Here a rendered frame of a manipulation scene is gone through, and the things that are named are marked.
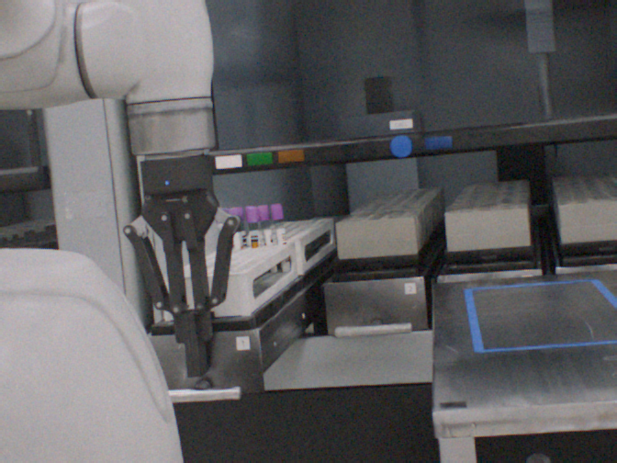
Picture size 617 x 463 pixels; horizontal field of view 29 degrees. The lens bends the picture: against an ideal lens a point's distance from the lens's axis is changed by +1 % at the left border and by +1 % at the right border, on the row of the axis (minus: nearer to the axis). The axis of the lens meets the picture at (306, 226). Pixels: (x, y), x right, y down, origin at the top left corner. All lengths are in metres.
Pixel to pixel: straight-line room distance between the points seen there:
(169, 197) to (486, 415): 0.54
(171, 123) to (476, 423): 0.53
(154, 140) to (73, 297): 0.65
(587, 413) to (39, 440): 0.40
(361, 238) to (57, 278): 1.08
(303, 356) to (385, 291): 0.14
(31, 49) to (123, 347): 0.66
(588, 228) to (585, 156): 0.77
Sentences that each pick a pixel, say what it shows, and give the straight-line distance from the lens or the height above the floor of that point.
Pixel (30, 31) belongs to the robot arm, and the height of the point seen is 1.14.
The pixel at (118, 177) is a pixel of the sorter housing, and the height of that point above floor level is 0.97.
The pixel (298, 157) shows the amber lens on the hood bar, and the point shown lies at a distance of 1.64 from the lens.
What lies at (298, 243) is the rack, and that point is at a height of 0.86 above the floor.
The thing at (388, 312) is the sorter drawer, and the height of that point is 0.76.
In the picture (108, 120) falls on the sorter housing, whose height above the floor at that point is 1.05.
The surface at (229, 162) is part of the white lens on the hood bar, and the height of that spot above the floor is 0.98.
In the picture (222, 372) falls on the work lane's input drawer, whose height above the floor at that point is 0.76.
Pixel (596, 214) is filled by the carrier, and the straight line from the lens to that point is 1.64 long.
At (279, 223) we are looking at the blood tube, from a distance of 1.58.
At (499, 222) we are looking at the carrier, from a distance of 1.64.
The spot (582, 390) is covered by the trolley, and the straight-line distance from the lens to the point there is 0.87.
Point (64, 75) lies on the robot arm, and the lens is 1.26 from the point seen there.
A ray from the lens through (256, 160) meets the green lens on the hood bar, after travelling 1.66.
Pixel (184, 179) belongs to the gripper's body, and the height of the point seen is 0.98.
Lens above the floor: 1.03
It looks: 5 degrees down
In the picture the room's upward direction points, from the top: 6 degrees counter-clockwise
